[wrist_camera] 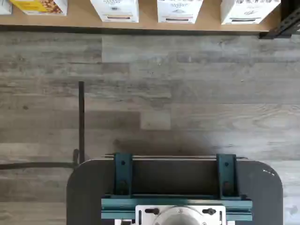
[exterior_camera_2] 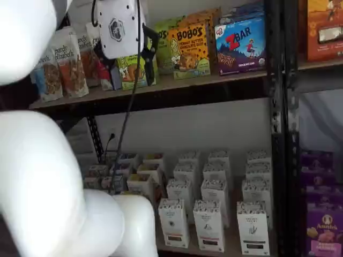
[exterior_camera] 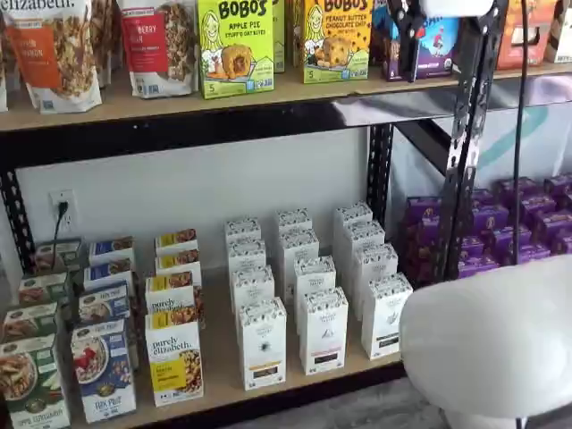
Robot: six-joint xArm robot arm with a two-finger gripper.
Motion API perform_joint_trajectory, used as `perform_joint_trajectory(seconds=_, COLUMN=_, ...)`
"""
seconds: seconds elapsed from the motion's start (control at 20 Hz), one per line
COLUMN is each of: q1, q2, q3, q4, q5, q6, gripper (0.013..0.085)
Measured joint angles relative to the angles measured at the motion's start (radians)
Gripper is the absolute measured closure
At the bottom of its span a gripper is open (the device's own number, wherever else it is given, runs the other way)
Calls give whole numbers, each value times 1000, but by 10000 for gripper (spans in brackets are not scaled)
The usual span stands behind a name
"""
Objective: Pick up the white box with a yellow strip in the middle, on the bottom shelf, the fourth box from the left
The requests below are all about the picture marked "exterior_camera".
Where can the blue flax cereal box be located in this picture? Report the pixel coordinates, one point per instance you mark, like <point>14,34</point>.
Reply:
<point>103,301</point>
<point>108,270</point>
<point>111,250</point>
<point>103,373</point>

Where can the tan upper shelf board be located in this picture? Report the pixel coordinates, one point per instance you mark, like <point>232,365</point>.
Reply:
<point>134,107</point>

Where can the blue brownie snack bar box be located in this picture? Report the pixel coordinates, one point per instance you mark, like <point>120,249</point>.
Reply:
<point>379,31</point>

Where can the green Bobo's apple pie box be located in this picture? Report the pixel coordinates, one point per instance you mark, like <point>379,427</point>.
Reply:
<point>279,36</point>
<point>236,49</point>

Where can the green cereal box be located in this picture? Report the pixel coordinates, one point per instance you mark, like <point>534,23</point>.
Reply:
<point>29,322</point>
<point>31,384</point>
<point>58,255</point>
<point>44,289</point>

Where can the purely elizabeth yellow white box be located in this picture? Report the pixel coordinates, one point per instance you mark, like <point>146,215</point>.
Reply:
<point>179,263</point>
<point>169,292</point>
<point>176,241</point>
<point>174,357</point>

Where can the orange snack box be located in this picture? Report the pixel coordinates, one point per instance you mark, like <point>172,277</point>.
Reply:
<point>525,36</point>

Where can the white box yellow strip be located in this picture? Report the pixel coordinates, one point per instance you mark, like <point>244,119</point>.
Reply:
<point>242,229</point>
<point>252,288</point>
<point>246,257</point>
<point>263,348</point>

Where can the white box pink strip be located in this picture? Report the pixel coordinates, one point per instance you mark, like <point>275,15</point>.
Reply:
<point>294,220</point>
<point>324,335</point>
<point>298,250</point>
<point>314,275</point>

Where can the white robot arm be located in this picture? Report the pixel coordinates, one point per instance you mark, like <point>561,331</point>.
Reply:
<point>487,339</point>

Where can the clear granola bag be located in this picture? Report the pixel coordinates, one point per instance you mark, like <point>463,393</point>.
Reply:
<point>107,36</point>

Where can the purple blue snack bar box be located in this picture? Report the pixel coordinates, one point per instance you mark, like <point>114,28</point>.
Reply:
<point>438,44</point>

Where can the tan shelf board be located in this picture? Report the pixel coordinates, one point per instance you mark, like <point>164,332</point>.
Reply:
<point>134,107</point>
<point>219,357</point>

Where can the tan lower shelf board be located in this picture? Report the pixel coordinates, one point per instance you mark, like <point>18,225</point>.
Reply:
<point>219,357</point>

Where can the white box grey strip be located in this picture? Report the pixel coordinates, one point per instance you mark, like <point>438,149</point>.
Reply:
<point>385,317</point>
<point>353,214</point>
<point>364,237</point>
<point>375,263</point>

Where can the red label granola bag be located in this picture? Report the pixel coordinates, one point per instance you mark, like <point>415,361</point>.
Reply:
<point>156,49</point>

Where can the orange label granola bag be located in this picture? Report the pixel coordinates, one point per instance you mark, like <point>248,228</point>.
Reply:
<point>53,53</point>

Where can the white wall outlet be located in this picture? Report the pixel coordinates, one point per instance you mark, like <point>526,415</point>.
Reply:
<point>69,196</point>

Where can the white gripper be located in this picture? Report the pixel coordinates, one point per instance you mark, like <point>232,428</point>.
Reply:
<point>456,6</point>

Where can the white granola bag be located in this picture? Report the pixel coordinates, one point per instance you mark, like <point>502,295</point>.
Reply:
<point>3,58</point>

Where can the yellow Bobo's peanut butter box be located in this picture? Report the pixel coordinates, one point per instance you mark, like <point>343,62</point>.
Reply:
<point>337,44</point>
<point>298,31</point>

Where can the white brown snack box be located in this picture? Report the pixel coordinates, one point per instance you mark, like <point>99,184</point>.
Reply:
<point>563,31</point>

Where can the black metal shelf frame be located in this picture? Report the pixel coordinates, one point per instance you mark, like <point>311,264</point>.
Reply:
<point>179,134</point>

